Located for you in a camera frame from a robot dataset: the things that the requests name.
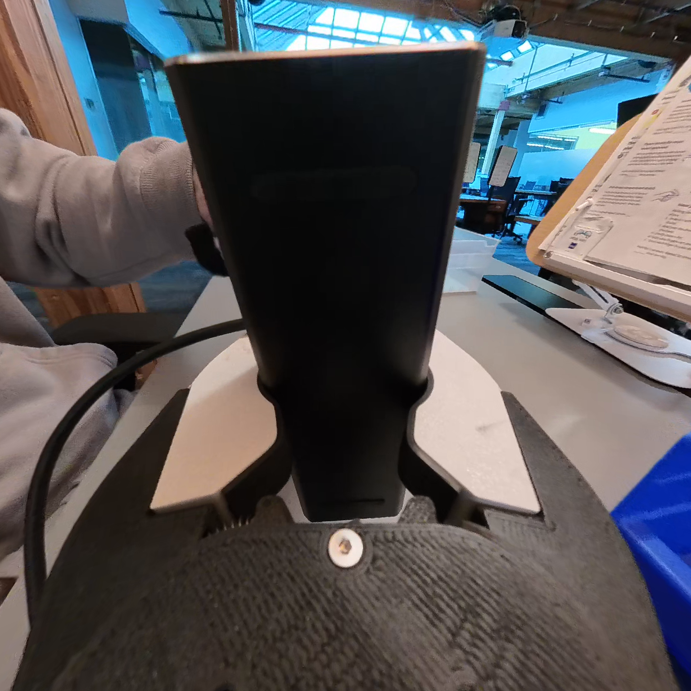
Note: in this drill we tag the ceiling projector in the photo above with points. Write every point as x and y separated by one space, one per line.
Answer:
505 22

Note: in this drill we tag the small clear packet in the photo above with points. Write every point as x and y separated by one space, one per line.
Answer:
586 235

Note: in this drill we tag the black office chair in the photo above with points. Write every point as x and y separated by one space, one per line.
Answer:
119 334

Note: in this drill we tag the printed instruction papers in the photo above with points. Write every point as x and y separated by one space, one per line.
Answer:
642 194

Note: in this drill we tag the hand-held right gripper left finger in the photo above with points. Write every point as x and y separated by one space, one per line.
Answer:
216 432

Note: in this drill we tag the person's left hand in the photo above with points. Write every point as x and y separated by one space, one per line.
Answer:
202 197

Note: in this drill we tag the standing whiteboard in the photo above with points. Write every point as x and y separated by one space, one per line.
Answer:
503 166
473 162

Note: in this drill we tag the blue plastic bin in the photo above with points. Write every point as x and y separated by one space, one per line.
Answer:
661 540

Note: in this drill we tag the person's grey hoodie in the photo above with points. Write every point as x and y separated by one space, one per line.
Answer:
43 421

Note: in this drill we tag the clear plastic container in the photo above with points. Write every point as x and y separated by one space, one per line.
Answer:
468 259

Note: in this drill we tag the wooden document stand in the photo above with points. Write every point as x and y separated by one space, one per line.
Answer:
621 280

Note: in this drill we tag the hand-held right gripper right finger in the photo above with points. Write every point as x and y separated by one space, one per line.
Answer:
475 432

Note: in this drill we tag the person's left forearm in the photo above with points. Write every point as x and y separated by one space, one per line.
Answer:
97 216

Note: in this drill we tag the wooden pillar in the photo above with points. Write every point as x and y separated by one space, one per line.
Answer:
38 81

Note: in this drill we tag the grey desk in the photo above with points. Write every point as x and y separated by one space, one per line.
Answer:
567 399

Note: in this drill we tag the black flat pad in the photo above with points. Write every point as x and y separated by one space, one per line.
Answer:
534 294

